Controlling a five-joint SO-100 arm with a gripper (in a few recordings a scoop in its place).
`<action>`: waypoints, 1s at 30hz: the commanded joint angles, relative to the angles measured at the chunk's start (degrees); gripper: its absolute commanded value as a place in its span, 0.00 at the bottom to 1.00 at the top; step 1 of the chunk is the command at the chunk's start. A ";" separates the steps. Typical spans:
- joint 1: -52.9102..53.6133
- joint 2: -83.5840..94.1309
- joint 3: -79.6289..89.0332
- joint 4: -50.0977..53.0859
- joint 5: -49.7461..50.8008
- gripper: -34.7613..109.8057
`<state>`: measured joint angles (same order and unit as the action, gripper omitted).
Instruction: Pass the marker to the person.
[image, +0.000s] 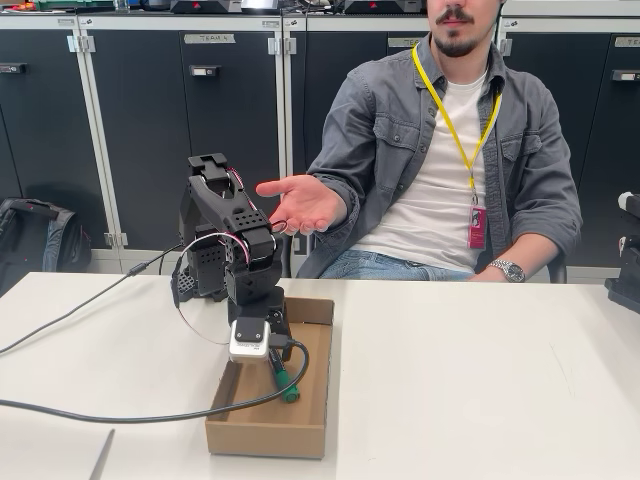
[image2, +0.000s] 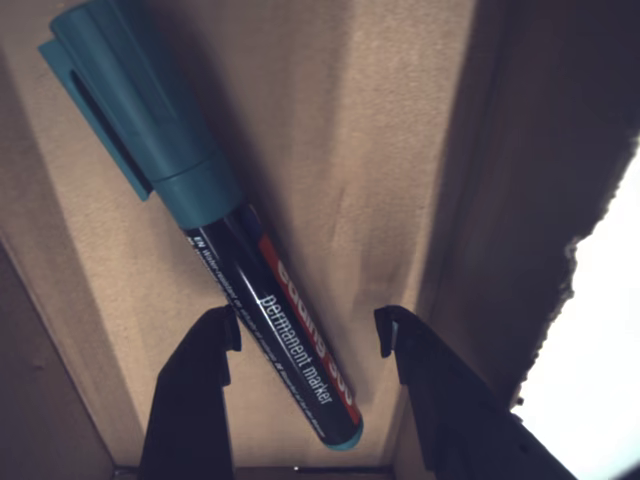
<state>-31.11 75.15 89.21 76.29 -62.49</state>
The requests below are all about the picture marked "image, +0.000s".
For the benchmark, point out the person's left forearm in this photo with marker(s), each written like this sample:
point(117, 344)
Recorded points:
point(542, 262)

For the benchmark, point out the brown cardboard box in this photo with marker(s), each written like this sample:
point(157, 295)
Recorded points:
point(280, 440)

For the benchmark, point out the white t-shirt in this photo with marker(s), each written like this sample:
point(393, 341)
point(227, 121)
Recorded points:
point(435, 200)

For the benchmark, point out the green capped black marker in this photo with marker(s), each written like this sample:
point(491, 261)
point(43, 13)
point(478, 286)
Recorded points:
point(287, 387)

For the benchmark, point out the pink id badge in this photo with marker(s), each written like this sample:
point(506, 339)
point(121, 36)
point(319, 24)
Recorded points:
point(477, 230)

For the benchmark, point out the person's right hand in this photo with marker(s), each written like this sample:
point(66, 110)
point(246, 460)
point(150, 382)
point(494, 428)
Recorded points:
point(305, 205)

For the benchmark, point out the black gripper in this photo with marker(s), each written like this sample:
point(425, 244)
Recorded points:
point(276, 325)

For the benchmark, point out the silver wristwatch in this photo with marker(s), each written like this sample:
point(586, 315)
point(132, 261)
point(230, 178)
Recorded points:
point(512, 272)

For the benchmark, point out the white gripper camera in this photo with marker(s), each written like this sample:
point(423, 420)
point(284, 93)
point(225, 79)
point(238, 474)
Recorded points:
point(247, 350)

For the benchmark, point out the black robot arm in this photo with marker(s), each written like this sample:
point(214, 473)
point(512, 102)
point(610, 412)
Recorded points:
point(215, 200)

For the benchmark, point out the flat panel grey edge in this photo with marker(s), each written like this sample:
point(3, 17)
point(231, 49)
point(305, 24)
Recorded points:
point(102, 452)

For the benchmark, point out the man in grey shirt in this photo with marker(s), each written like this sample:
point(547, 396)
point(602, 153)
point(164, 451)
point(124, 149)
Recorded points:
point(380, 125)

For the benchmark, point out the blue jeans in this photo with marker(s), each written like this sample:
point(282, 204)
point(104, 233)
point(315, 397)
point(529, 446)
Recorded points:
point(380, 265)

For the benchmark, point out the black idle robot arm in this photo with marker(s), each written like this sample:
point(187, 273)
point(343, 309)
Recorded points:
point(627, 290)

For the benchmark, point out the grey tape team label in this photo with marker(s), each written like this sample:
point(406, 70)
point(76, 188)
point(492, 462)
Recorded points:
point(209, 38)
point(627, 42)
point(407, 42)

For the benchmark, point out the black case red logo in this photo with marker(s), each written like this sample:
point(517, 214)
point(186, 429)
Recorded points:
point(200, 6)
point(380, 6)

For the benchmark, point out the black backpack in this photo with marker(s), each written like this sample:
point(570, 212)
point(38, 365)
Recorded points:
point(30, 240)

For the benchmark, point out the man's bearded head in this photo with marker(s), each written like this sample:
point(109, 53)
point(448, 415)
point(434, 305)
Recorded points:
point(460, 30)

